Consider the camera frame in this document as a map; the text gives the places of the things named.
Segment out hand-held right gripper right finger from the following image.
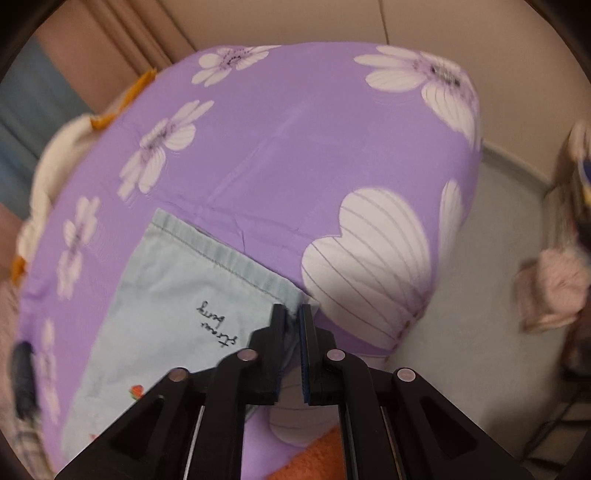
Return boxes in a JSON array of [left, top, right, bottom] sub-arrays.
[[298, 304, 536, 480]]

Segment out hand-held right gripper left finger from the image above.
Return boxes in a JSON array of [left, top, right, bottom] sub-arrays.
[[54, 304, 288, 480]]

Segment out light blue denim pants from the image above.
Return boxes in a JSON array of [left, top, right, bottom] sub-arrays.
[[62, 208, 321, 462]]

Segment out orange fluffy blanket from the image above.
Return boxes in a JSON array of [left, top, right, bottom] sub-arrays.
[[270, 427, 352, 480]]

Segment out purple floral blanket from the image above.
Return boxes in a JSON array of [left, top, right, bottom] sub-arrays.
[[18, 44, 483, 480]]

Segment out pale pink cloth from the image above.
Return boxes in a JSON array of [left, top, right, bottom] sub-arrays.
[[515, 249, 591, 333]]

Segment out dark rolled cloth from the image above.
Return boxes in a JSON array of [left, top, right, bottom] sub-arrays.
[[11, 342, 41, 416]]

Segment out plaid cloth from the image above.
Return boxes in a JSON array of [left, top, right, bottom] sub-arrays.
[[8, 415, 52, 477]]

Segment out white and orange plush toy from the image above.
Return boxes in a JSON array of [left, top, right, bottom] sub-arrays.
[[16, 69, 158, 278]]

